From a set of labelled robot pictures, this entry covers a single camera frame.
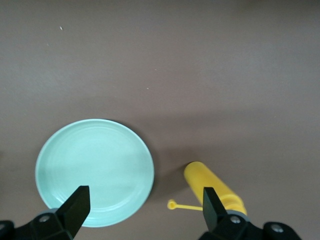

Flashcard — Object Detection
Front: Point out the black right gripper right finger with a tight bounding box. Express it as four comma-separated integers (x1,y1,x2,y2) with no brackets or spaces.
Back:
199,186,301,240

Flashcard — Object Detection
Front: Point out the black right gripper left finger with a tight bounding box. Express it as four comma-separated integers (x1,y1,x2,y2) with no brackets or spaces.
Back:
0,185,91,240

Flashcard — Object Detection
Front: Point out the yellow mustard squeeze bottle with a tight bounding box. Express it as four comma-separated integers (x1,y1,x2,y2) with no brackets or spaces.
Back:
166,161,249,217

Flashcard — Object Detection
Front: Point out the mint green plate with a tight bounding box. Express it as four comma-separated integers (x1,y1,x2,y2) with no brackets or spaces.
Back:
34,118,156,229

